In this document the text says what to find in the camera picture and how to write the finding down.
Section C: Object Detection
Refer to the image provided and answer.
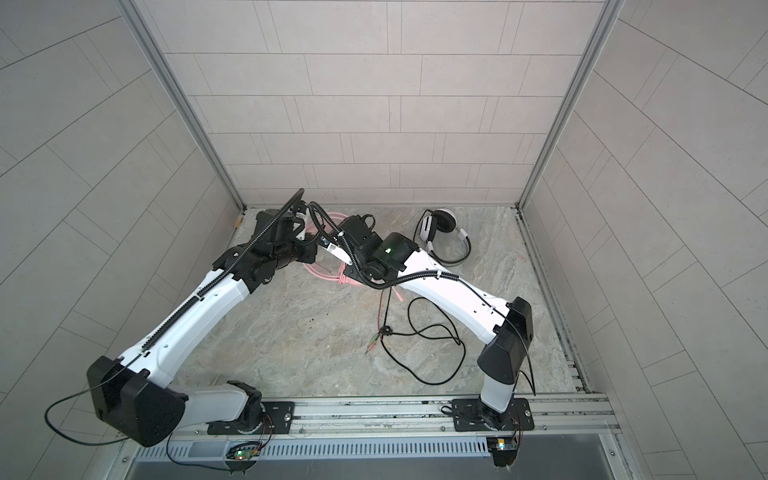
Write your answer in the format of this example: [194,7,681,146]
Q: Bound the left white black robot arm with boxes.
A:
[87,201,316,447]

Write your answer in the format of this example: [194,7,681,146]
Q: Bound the pink headphones with cable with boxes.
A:
[304,211,404,302]

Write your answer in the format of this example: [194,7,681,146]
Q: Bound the left black loose cable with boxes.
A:
[43,359,229,472]

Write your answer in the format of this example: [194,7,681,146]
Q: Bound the white vented cable duct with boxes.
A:
[135,436,490,463]

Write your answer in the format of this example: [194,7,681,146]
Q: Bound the aluminium mounting rail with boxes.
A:
[104,388,621,446]

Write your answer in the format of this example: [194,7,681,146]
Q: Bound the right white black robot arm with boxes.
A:
[330,215,533,430]

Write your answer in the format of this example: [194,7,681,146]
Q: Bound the left green circuit board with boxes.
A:
[225,441,263,462]

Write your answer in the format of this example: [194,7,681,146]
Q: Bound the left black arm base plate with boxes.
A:
[207,401,295,435]

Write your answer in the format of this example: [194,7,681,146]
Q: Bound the black white headphones with cable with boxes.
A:
[367,208,472,386]

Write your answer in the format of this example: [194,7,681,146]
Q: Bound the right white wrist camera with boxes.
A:
[317,237,352,265]

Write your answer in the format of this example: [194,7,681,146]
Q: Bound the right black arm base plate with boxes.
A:
[440,398,535,432]

